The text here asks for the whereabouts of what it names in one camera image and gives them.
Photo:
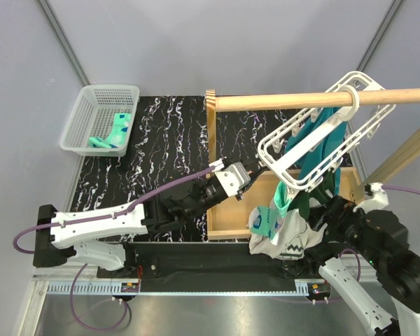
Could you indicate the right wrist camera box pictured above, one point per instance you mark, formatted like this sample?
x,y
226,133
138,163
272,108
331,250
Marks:
x,y
377,198

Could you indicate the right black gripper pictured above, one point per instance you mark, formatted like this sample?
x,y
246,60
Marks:
x,y
341,209

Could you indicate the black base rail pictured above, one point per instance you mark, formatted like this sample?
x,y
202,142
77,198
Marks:
x,y
211,269

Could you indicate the white plastic clip hanger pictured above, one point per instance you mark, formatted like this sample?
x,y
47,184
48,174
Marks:
x,y
312,143

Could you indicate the white perforated plastic basket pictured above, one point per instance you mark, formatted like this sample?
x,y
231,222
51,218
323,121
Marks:
x,y
92,116

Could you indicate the wooden hanging rod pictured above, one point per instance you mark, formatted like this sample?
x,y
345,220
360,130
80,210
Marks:
x,y
317,99

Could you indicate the wooden rack frame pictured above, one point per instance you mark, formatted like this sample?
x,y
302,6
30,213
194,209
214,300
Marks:
x,y
228,219

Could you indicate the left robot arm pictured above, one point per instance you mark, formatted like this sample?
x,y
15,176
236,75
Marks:
x,y
78,236

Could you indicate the mint green sock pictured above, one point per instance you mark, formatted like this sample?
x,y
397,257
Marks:
x,y
264,222
117,135

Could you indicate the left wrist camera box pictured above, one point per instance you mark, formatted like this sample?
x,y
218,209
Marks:
x,y
233,178

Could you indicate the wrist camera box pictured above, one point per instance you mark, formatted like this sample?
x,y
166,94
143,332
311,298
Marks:
x,y
377,198
233,178

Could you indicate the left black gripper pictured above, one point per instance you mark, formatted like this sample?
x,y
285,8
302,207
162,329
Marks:
x,y
255,175

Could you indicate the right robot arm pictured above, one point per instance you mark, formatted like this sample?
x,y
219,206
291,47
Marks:
x,y
380,238

